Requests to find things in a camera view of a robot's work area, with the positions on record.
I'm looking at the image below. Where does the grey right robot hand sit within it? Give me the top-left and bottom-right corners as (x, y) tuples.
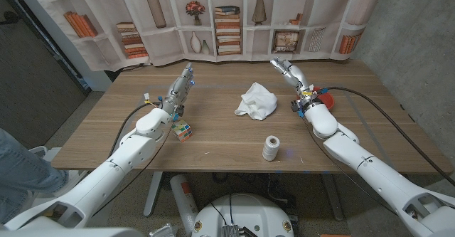
(269, 57), (319, 106)

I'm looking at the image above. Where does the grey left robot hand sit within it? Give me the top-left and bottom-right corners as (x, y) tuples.
(161, 62), (195, 119)

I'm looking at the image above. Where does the white cloth napkin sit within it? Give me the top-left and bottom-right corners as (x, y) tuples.
(234, 82), (279, 122)

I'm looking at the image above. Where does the red bowl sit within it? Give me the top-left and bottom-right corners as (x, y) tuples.
(296, 86), (336, 111)

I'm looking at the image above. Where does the rubik's cube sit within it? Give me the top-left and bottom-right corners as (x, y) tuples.
(171, 119), (194, 144)

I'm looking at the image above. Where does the white thread spool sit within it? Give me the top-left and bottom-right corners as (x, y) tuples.
(262, 135), (281, 162)

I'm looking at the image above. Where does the printed bookshelf backdrop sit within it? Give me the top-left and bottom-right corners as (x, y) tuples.
(21, 0), (387, 73)

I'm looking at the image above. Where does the grey table leg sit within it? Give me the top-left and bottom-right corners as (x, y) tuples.
(143, 171), (164, 218)
(321, 172), (345, 222)

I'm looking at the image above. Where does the white cylinder with orange label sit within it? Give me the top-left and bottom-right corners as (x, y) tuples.
(169, 174), (199, 236)

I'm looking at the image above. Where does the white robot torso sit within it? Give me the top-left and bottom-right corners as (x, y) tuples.
(191, 193), (295, 237)

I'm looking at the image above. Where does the silver finned metal part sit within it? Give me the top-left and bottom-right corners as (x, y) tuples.
(149, 223), (178, 237)

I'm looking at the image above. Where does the white chair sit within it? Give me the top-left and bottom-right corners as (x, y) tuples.
(26, 145), (93, 209)

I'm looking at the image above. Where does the dark perforated partition panel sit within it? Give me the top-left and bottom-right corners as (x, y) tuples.
(0, 0), (92, 151)

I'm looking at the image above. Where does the person's leg in jeans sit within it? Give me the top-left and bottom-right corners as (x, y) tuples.
(0, 128), (68, 226)

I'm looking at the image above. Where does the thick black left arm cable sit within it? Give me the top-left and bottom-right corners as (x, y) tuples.
(108, 102), (163, 158)

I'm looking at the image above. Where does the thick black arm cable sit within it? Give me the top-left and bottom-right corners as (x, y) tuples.
(108, 102), (163, 158)
(319, 86), (455, 188)

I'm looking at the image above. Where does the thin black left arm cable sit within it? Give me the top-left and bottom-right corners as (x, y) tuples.
(92, 130), (173, 216)

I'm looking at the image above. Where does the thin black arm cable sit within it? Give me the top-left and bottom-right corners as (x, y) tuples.
(92, 130), (173, 216)
(301, 117), (397, 216)

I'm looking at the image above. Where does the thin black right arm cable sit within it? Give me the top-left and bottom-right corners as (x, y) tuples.
(301, 117), (397, 216)

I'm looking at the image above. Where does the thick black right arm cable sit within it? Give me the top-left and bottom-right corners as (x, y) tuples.
(319, 86), (455, 188)

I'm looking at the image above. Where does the black door handle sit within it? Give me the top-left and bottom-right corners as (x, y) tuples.
(0, 11), (21, 26)

